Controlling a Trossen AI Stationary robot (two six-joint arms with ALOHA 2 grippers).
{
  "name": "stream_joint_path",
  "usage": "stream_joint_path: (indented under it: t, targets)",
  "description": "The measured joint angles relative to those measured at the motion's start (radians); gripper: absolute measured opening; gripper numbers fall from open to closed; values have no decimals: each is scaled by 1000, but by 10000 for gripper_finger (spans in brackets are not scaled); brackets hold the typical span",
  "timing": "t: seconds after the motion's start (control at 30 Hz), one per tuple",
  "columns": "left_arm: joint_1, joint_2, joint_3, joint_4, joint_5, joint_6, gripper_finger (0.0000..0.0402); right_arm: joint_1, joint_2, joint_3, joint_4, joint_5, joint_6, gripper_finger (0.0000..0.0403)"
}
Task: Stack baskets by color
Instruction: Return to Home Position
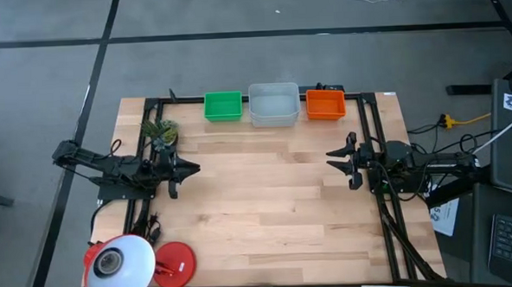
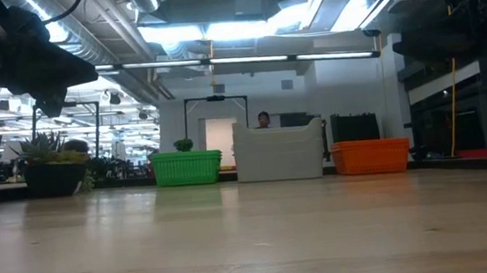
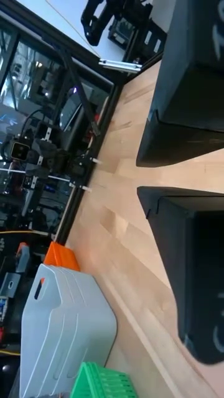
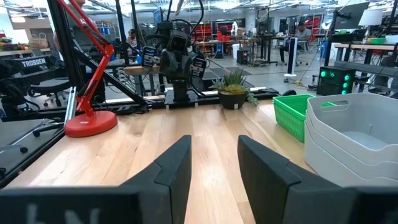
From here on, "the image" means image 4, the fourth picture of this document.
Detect woven wicker basket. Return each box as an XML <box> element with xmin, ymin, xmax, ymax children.
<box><xmin>29</xmin><ymin>32</ymin><xmax>49</xmax><ymax>50</ymax></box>

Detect black computer green lights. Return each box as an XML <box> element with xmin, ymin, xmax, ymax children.
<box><xmin>316</xmin><ymin>65</ymin><xmax>357</xmax><ymax>96</ymax></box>

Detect grey plastic bin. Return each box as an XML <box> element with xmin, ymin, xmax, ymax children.
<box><xmin>303</xmin><ymin>136</ymin><xmax>398</xmax><ymax>188</ymax></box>
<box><xmin>305</xmin><ymin>92</ymin><xmax>398</xmax><ymax>166</ymax></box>
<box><xmin>304</xmin><ymin>119</ymin><xmax>398</xmax><ymax>182</ymax></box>

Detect silver aluminium bar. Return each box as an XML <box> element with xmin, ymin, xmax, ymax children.
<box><xmin>63</xmin><ymin>86</ymin><xmax>77</xmax><ymax>126</ymax></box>

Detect white tower fan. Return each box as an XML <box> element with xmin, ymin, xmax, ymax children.
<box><xmin>284</xmin><ymin>37</ymin><xmax>299</xmax><ymax>78</ymax></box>

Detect green plastic mesh basket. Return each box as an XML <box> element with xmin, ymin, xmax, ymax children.
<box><xmin>272</xmin><ymin>93</ymin><xmax>337</xmax><ymax>108</ymax></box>
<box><xmin>272</xmin><ymin>98</ymin><xmax>315</xmax><ymax>143</ymax></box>

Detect red desk lamp white shade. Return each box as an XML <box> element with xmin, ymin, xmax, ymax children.
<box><xmin>55</xmin><ymin>0</ymin><xmax>119</xmax><ymax>139</ymax></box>

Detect green leafy toy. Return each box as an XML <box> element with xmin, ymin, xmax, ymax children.
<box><xmin>209</xmin><ymin>68</ymin><xmax>259</xmax><ymax>111</ymax></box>

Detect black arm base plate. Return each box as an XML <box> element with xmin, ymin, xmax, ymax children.
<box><xmin>163</xmin><ymin>89</ymin><xmax>200</xmax><ymax>109</ymax></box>

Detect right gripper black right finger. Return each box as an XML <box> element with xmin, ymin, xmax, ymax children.
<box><xmin>237</xmin><ymin>134</ymin><xmax>356</xmax><ymax>224</ymax></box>

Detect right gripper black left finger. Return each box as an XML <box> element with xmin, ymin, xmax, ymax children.
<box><xmin>121</xmin><ymin>134</ymin><xmax>193</xmax><ymax>224</ymax></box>

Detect black monitor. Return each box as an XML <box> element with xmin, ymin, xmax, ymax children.
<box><xmin>333</xmin><ymin>2</ymin><xmax>371</xmax><ymax>30</ymax></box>

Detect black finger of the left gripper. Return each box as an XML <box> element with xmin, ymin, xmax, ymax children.
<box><xmin>160</xmin><ymin>49</ymin><xmax>180</xmax><ymax>76</ymax></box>
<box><xmin>178</xmin><ymin>55</ymin><xmax>194</xmax><ymax>78</ymax></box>

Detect white lampshade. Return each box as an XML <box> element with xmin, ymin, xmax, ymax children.
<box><xmin>358</xmin><ymin>8</ymin><xmax>384</xmax><ymax>27</ymax></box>

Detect person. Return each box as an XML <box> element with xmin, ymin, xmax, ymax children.
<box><xmin>279</xmin><ymin>21</ymin><xmax>312</xmax><ymax>63</ymax></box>
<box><xmin>126</xmin><ymin>28</ymin><xmax>139</xmax><ymax>48</ymax></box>

